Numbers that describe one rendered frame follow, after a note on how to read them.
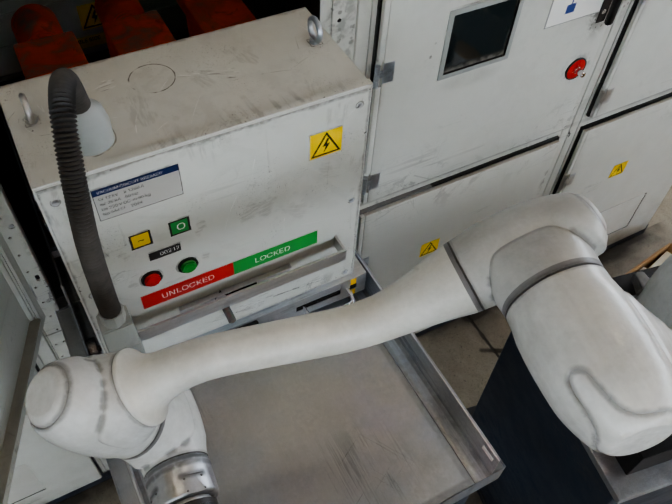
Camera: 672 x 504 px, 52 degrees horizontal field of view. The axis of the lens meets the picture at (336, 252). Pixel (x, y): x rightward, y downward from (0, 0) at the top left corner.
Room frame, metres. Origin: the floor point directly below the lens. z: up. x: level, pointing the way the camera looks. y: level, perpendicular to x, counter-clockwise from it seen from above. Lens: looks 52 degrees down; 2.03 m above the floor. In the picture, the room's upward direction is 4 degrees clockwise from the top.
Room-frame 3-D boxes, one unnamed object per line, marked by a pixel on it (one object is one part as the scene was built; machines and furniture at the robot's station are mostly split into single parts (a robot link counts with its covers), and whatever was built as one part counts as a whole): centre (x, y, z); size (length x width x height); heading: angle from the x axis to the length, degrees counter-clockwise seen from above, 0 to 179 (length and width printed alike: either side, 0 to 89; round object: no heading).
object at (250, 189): (0.69, 0.17, 1.15); 0.48 x 0.01 x 0.48; 121
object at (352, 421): (0.60, 0.11, 0.82); 0.68 x 0.62 x 0.06; 31
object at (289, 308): (0.70, 0.18, 0.90); 0.54 x 0.05 x 0.06; 121
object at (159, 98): (0.91, 0.30, 1.15); 0.51 x 0.50 x 0.48; 31
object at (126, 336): (0.52, 0.31, 1.09); 0.08 x 0.05 x 0.17; 31
